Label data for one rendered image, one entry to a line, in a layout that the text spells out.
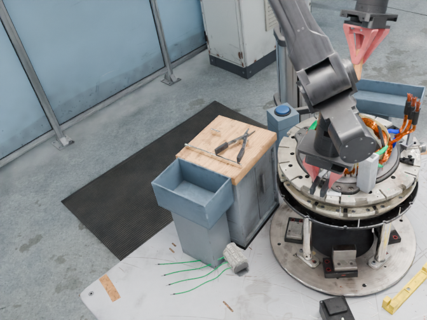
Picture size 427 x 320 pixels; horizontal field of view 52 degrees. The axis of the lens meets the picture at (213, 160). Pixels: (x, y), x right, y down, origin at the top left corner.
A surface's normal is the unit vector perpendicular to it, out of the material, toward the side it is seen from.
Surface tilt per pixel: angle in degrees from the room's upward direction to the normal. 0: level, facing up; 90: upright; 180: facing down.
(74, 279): 0
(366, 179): 90
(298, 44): 68
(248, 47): 90
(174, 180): 90
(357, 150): 94
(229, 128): 0
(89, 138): 0
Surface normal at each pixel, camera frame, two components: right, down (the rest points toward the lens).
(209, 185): -0.58, 0.59
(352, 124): -0.45, -0.54
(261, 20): 0.67, 0.41
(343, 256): -0.04, 0.66
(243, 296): -0.14, -0.75
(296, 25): -0.09, 0.33
